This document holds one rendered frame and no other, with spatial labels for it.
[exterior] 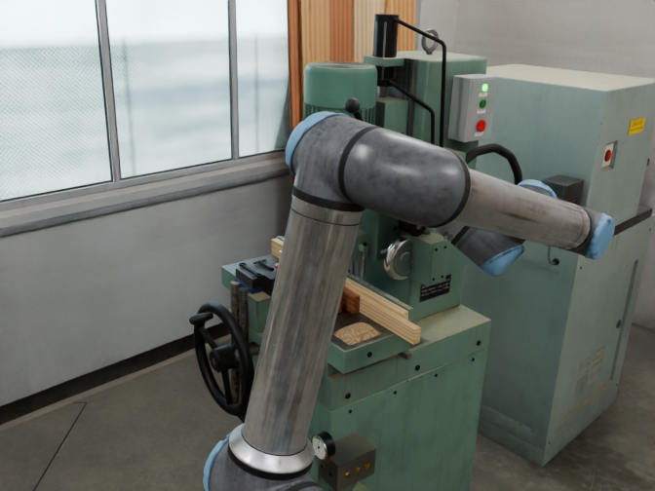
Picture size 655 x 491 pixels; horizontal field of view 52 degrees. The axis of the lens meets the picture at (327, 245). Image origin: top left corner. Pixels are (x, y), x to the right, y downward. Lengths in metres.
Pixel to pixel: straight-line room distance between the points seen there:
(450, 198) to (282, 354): 0.36
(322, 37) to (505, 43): 1.27
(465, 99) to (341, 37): 1.71
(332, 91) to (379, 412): 0.83
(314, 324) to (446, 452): 1.14
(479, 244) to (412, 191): 0.49
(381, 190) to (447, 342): 1.01
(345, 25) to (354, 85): 1.82
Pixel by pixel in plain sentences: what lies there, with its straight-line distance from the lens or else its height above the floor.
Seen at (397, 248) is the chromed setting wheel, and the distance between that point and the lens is 1.71.
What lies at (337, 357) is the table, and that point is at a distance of 1.57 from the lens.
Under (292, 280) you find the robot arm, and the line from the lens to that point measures 1.02.
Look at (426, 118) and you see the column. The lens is 1.71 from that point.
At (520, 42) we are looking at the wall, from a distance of 4.05.
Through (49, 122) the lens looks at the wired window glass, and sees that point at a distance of 2.78.
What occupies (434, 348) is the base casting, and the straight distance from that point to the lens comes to 1.84.
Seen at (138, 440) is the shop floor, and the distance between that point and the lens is 2.82.
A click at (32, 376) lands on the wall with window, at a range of 2.99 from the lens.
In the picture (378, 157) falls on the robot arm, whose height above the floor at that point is 1.47.
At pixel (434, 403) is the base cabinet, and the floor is 0.59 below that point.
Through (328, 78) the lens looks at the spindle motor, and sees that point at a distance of 1.57.
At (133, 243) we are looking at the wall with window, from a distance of 2.96.
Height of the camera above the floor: 1.68
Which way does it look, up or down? 21 degrees down
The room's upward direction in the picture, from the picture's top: 2 degrees clockwise
